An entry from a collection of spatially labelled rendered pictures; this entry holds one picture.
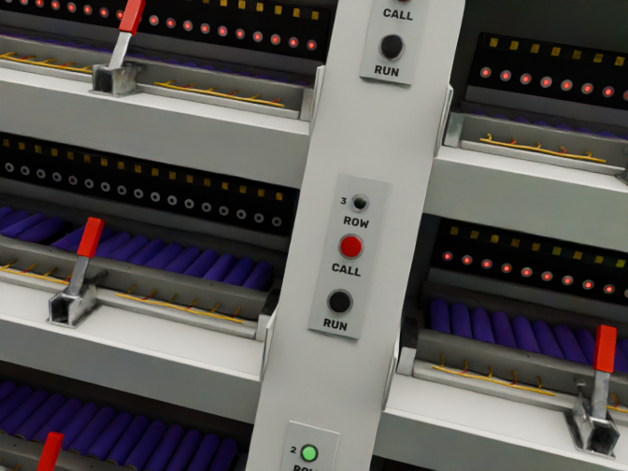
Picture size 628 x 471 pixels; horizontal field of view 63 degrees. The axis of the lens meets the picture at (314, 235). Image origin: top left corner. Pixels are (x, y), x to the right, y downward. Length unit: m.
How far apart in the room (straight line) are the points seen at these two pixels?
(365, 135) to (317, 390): 0.20
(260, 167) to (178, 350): 0.17
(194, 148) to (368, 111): 0.14
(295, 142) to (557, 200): 0.20
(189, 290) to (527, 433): 0.31
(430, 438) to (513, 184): 0.20
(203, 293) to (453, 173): 0.25
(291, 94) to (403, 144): 0.13
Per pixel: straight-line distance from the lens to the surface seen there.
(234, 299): 0.48
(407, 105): 0.41
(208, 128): 0.43
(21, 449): 0.61
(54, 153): 0.66
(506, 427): 0.44
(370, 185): 0.39
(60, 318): 0.49
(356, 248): 0.39
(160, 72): 0.52
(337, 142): 0.40
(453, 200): 0.41
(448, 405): 0.44
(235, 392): 0.44
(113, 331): 0.47
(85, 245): 0.49
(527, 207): 0.42
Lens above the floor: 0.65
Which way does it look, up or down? 2 degrees down
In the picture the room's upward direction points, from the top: 11 degrees clockwise
